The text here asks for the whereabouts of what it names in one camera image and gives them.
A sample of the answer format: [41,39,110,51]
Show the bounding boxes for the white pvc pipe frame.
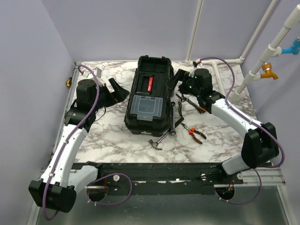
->
[184,0,300,106]

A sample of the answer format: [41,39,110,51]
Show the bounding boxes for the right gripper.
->
[165,69,201,98]

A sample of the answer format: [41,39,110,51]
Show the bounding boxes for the silver combination ratchet wrench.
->
[170,102,176,136]

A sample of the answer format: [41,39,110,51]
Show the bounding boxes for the black plastic toolbox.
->
[124,55,174,137]

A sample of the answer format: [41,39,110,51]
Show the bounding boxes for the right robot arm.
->
[167,68,279,184]

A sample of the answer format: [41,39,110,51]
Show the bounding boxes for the black pruner handle piece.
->
[175,117,184,128]

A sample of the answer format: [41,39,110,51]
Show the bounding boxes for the black grey wire stripper pliers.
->
[176,94,206,117]

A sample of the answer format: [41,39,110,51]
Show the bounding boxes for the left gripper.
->
[91,78,130,111]

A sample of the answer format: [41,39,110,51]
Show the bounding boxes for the blue pipe valve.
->
[281,36,300,55]

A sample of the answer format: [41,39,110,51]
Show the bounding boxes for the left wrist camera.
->
[83,67,102,80]

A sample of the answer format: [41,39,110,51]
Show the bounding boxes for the orange black pliers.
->
[181,123,207,144]

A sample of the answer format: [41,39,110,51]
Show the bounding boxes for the claw hammer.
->
[149,132,169,150]

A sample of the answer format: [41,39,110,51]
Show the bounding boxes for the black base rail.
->
[86,162,243,197]

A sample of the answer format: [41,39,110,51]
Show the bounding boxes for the yellow brass faucet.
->
[261,63,278,80]

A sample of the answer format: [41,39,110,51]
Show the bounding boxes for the yellow black screwdriver at wall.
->
[66,77,73,87]

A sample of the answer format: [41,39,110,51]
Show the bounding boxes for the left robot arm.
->
[29,78,129,213]

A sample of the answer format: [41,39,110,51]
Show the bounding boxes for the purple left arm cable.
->
[43,64,133,221]

